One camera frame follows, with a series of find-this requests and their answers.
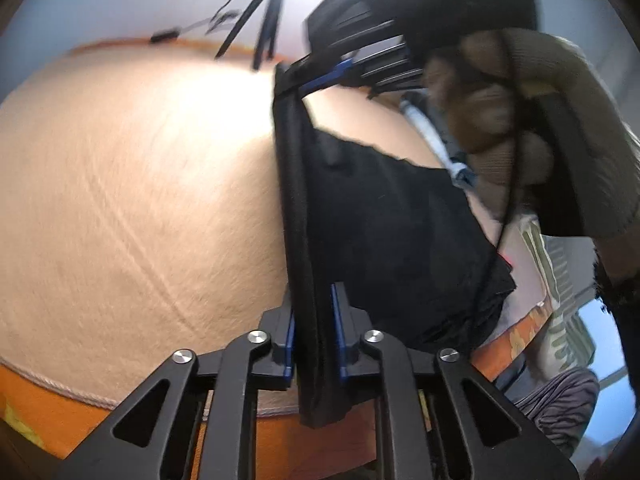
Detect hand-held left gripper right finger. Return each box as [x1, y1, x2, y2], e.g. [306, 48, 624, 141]
[330, 282, 576, 480]

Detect grey ribbed garment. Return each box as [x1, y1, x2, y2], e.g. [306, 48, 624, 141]
[510, 367, 601, 461]

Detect person's right forearm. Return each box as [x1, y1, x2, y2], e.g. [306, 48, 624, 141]
[592, 232, 640, 351]

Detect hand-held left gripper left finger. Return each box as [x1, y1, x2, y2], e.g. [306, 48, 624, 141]
[55, 287, 301, 480]

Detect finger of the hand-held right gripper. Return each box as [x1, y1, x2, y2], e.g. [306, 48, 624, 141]
[274, 40, 416, 98]
[345, 57, 427, 102]

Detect small black tripod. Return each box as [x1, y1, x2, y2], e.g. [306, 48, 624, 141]
[215, 0, 301, 71]

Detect black pants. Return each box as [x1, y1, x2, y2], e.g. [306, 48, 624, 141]
[272, 62, 517, 428]

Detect green striped pillow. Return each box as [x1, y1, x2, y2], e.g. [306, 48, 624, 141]
[520, 220, 608, 386]

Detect person's right hand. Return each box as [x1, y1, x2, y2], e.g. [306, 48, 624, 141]
[422, 27, 640, 241]

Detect bed with beige sheet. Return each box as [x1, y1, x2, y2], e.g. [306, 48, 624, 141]
[0, 37, 556, 480]

